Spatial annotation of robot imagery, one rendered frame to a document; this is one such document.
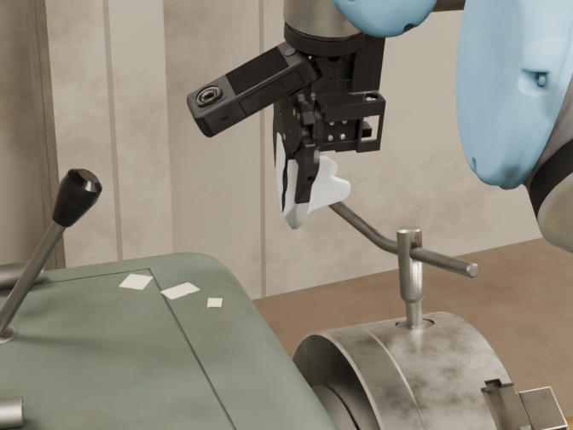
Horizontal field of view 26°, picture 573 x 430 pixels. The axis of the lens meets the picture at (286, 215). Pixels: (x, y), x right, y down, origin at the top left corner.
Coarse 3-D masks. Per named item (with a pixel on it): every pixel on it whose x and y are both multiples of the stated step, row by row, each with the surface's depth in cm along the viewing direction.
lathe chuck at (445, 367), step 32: (448, 320) 109; (416, 352) 103; (448, 352) 104; (480, 352) 104; (416, 384) 100; (448, 384) 101; (480, 384) 101; (512, 384) 102; (448, 416) 99; (480, 416) 99
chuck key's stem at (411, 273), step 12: (408, 228) 107; (396, 240) 108; (408, 240) 107; (420, 240) 107; (408, 252) 107; (408, 264) 107; (420, 264) 107; (408, 276) 107; (420, 276) 107; (408, 288) 107; (420, 288) 108; (408, 300) 108; (420, 300) 108; (408, 312) 108; (420, 312) 108; (408, 324) 109; (420, 324) 108
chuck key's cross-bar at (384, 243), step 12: (336, 204) 119; (348, 216) 117; (360, 216) 116; (360, 228) 115; (372, 228) 114; (372, 240) 113; (384, 240) 111; (396, 252) 109; (420, 252) 105; (432, 252) 104; (432, 264) 104; (444, 264) 102; (456, 264) 100; (468, 264) 99; (468, 276) 99
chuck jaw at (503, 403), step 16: (496, 384) 102; (496, 400) 101; (512, 400) 101; (528, 400) 103; (544, 400) 104; (496, 416) 100; (512, 416) 100; (528, 416) 102; (544, 416) 103; (560, 416) 103
